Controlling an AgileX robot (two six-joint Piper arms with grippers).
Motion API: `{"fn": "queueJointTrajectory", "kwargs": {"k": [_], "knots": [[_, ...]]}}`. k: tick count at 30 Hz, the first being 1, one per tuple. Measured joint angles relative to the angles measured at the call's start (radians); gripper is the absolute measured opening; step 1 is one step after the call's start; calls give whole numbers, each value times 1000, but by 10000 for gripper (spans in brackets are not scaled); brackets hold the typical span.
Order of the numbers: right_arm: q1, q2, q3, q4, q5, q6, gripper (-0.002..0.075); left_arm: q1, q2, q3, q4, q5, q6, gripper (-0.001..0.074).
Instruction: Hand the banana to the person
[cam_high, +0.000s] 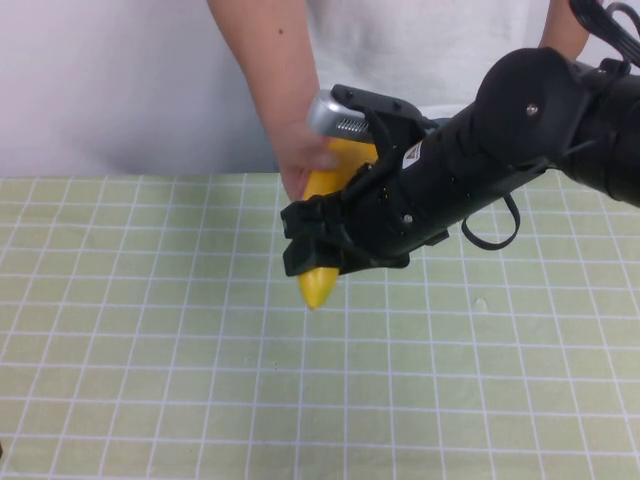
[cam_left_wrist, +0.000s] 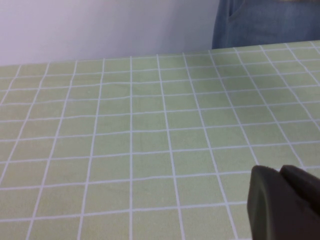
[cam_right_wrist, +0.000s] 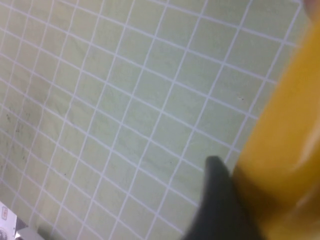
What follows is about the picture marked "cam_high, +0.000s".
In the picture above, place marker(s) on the yellow banana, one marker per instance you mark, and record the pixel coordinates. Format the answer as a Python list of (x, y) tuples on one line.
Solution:
[(325, 177)]

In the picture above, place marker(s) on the green checked tablecloth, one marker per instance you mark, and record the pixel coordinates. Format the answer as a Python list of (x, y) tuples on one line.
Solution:
[(200, 360)]

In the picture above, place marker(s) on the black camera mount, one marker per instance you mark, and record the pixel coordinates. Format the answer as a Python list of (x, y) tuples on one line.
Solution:
[(390, 112)]

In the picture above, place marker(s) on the white t-shirt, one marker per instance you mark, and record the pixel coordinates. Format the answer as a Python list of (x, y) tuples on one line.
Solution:
[(425, 45)]

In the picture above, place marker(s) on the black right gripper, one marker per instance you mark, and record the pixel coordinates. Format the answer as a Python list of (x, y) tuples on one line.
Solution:
[(400, 210)]

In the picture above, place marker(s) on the person's right hand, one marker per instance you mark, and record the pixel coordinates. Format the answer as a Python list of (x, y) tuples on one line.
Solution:
[(300, 155)]

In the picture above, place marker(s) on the person's right forearm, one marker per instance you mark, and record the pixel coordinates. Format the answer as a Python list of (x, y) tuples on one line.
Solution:
[(265, 60)]

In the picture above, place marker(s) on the person's left forearm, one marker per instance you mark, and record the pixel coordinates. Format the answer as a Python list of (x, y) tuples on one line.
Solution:
[(557, 25)]

